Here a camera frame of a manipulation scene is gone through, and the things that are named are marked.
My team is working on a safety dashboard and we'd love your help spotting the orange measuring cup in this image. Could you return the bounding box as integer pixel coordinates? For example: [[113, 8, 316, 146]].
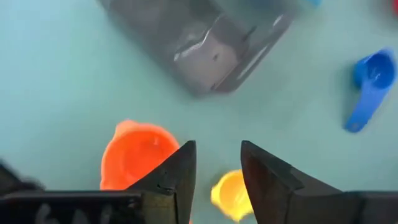
[[99, 119, 181, 191]]

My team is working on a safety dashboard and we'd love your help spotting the grey plastic basket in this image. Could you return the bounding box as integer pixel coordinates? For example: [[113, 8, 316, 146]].
[[98, 0, 299, 97]]

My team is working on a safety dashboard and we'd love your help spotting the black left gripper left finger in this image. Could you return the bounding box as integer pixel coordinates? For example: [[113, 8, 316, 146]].
[[0, 139, 198, 224]]

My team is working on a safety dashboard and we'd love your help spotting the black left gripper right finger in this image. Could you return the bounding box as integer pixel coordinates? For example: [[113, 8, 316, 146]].
[[240, 139, 398, 224]]

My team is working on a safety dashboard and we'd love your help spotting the yellow measuring cup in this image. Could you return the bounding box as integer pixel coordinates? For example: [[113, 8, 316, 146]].
[[210, 169, 254, 223]]

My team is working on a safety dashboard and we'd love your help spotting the blue measuring cup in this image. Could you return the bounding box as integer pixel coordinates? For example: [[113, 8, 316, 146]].
[[343, 48, 397, 134]]

